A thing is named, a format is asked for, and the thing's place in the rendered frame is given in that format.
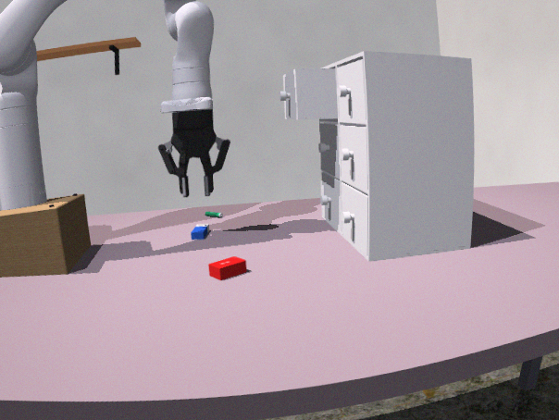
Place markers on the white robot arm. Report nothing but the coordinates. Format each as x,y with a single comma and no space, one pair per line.
21,166

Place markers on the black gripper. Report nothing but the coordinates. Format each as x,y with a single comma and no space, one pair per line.
196,141

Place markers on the white chest of drawers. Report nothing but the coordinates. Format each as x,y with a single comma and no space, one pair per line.
420,153

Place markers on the red 9v battery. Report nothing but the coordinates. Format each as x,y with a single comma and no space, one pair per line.
227,268

